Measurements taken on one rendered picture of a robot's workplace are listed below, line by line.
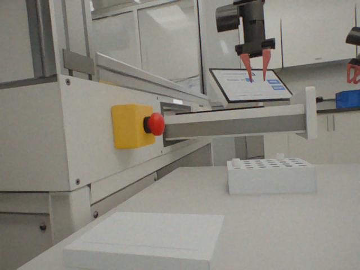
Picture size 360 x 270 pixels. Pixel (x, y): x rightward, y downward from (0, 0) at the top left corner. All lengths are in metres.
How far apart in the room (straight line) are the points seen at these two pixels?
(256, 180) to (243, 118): 0.23
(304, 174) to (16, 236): 0.42
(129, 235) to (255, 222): 0.14
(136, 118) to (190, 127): 0.24
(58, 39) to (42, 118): 0.10
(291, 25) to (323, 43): 0.49
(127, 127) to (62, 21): 0.17
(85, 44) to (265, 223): 0.33
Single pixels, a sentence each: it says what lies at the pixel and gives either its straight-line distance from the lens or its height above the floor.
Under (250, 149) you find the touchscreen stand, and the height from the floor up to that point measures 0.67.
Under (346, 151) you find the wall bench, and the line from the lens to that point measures 3.84.
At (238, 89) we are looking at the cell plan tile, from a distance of 1.59.
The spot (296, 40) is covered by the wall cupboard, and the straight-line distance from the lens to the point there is 4.16.
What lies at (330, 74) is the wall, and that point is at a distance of 4.51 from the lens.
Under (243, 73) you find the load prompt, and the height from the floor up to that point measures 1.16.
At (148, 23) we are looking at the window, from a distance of 0.68.
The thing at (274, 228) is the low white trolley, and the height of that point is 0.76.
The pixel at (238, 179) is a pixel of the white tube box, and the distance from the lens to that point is 0.40.
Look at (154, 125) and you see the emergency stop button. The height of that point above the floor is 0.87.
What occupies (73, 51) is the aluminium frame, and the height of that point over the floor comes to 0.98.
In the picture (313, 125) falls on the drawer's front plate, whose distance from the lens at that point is 0.59.
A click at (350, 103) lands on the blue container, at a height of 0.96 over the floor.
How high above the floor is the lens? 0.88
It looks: 3 degrees down
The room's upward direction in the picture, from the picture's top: 4 degrees counter-clockwise
